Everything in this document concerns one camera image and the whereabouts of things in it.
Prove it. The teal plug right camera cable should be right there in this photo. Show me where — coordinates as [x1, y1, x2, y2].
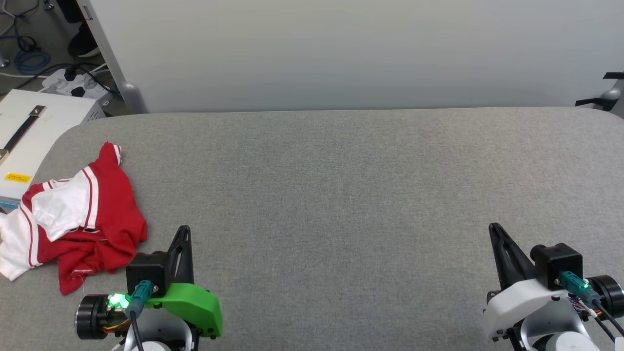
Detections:
[560, 271, 624, 338]

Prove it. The white partition panel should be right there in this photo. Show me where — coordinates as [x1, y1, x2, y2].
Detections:
[76, 0, 624, 114]

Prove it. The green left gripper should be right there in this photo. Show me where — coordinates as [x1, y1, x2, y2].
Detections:
[75, 225, 223, 342]

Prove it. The teal plug camera cable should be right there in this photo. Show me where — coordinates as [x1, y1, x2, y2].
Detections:
[128, 280, 154, 351]
[560, 271, 624, 338]

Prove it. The blue coiled cable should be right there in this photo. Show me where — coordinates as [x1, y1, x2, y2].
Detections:
[14, 48, 52, 75]

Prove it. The red white basketball jersey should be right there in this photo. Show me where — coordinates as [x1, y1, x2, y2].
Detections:
[0, 142, 148, 296]

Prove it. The white equipment box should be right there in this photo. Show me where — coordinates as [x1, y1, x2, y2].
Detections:
[0, 89, 106, 215]

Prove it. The teal plug left camera cable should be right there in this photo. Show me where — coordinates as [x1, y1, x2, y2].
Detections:
[128, 280, 154, 351]

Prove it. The black carry handle strap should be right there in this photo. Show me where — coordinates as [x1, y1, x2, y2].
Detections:
[0, 105, 47, 164]

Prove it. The white power strip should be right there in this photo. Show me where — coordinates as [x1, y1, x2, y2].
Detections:
[41, 67, 114, 106]

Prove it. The black shoe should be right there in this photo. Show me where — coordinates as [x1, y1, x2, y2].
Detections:
[67, 21, 101, 59]

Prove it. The black floor cable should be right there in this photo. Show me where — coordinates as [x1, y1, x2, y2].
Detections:
[0, 0, 42, 53]

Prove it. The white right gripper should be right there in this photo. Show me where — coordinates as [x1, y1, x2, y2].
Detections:
[482, 223, 624, 342]

